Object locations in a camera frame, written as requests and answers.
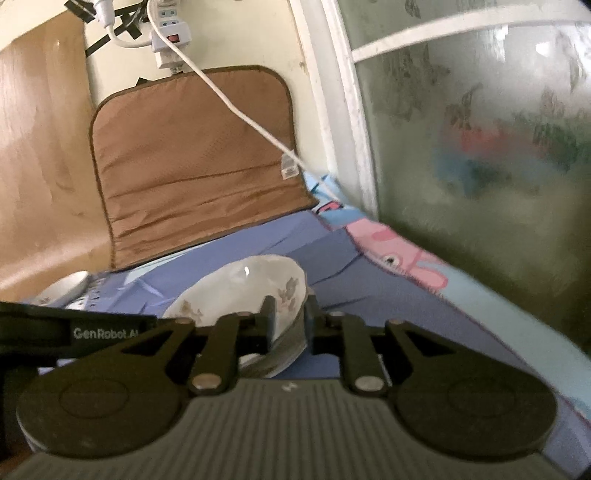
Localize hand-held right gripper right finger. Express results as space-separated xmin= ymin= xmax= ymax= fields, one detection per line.
xmin=305 ymin=295 xmax=458 ymax=394

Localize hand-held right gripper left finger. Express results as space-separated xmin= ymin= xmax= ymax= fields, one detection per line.
xmin=115 ymin=296 xmax=276 ymax=394

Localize white plate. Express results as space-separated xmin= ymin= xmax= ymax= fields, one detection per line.
xmin=34 ymin=271 xmax=90 ymax=308

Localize white floral bowl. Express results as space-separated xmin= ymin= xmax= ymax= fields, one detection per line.
xmin=163 ymin=254 xmax=309 ymax=377

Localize blue printed bedsheet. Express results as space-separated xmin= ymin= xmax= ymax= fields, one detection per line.
xmin=32 ymin=171 xmax=591 ymax=462

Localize wooden headboard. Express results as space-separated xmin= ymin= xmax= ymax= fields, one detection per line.
xmin=0 ymin=18 xmax=116 ymax=303

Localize brown padded mat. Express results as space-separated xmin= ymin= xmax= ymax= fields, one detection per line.
xmin=89 ymin=65 xmax=320 ymax=271

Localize frosted floral window pane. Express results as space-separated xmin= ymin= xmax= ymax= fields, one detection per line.
xmin=337 ymin=0 xmax=591 ymax=296

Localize white power strip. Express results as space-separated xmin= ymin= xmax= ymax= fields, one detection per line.
xmin=148 ymin=0 xmax=192 ymax=71

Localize black tape strips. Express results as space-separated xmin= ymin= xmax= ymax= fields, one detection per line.
xmin=65 ymin=0 xmax=145 ymax=58

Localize white window frame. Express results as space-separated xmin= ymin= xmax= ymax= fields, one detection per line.
xmin=288 ymin=0 xmax=591 ymax=222

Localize long white cable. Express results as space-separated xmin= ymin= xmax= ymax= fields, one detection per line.
xmin=147 ymin=0 xmax=340 ymax=201

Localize white plug with cable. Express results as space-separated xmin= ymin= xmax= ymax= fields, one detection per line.
xmin=92 ymin=0 xmax=154 ymax=49

